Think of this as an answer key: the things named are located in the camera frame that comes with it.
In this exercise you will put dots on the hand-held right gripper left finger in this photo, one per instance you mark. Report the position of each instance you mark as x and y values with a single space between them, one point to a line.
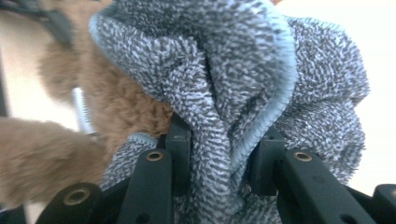
155 186

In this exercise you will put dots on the grey terry cloth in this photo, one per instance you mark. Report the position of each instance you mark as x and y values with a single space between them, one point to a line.
233 77

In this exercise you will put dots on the brown teddy bear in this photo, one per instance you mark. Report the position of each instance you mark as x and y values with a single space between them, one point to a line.
124 102

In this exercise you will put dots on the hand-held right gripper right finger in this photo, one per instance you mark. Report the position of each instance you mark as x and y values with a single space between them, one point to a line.
305 189

